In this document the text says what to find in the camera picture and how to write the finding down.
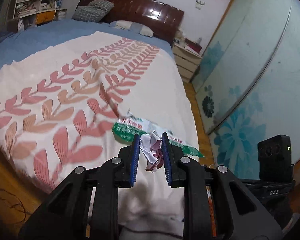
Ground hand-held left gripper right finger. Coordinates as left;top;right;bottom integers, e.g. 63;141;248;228
161;132;283;240

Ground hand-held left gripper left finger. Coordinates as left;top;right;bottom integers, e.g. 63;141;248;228
18;133;141;240

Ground white paper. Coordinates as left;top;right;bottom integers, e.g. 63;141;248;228
139;130;165;173

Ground white green-print plastic bag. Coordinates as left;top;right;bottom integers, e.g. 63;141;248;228
112;110;205;158

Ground person's grey pants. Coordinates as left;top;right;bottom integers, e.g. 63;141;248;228
118;227;184;240

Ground white leaf-print blanket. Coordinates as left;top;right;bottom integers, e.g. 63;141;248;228
0;31;199;238

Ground floral sliding wardrobe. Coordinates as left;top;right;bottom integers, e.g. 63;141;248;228
191;0;300;180

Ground beige nightstand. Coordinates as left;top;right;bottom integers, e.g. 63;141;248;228
172;42;202;83

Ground red box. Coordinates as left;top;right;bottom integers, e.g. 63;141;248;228
184;39;203;54

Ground white blue pillow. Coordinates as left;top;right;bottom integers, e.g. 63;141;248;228
109;20;154;37

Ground dark wooden headboard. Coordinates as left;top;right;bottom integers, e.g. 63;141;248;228
76;0;185;47

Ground grey plaid pillow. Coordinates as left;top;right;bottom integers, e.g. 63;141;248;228
72;0;115;22

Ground bed with blue sheet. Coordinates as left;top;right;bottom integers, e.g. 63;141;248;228
0;18;175;78

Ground white bookshelf with books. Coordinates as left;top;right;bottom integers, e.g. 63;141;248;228
7;0;67;32

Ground black floor cables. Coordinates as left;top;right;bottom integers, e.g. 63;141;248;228
0;185;34;217

